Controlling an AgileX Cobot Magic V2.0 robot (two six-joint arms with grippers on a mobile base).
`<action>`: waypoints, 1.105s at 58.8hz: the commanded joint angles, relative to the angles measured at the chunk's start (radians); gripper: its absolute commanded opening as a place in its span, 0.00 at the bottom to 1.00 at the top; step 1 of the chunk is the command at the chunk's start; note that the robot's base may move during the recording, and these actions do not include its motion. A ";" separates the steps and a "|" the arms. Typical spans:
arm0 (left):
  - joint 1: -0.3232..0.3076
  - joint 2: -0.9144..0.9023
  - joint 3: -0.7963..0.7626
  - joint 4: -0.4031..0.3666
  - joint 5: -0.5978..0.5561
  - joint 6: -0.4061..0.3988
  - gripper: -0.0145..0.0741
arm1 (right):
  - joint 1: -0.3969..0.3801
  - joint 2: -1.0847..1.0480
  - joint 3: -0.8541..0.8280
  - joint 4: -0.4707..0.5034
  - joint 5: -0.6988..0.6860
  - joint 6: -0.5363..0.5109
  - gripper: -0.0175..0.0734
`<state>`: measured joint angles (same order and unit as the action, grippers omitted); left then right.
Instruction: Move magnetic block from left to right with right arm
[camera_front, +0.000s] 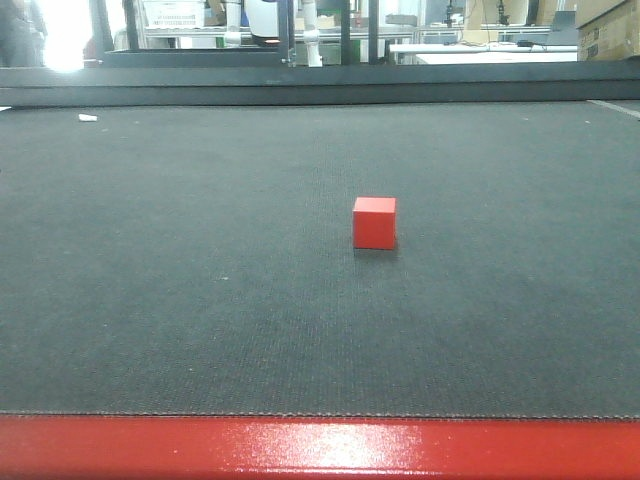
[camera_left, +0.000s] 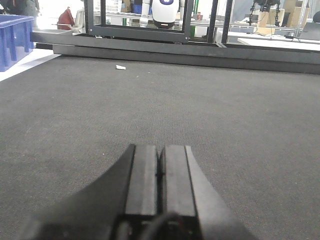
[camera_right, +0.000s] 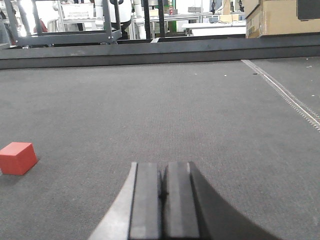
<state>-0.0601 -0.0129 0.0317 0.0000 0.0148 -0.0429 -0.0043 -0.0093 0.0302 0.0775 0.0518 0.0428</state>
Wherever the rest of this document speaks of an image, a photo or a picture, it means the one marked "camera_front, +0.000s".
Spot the white background table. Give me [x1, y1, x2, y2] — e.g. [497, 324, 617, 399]
[390, 43, 578, 65]

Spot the black metal frame rack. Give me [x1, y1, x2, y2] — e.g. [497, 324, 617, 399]
[88, 1, 353, 68]

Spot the cardboard box top right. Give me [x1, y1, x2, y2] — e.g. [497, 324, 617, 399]
[576, 0, 639, 62]

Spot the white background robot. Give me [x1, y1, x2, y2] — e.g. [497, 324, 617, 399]
[223, 0, 323, 68]

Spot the dark grey fabric mat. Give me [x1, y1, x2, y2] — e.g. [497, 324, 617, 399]
[1, 101, 639, 418]

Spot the red magnetic cube block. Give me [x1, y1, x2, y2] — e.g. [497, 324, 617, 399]
[352, 197, 397, 250]

